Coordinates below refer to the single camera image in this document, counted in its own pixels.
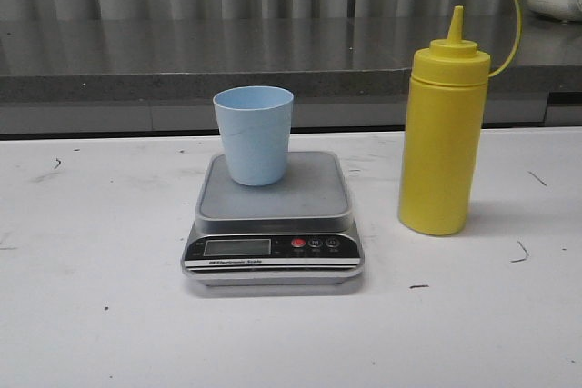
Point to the yellow squeeze bottle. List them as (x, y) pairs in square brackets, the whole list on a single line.
[(444, 114)]

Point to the light blue plastic cup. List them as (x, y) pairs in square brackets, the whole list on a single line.
[(254, 124)]

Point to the silver electronic kitchen scale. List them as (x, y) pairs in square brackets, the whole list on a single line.
[(299, 230)]

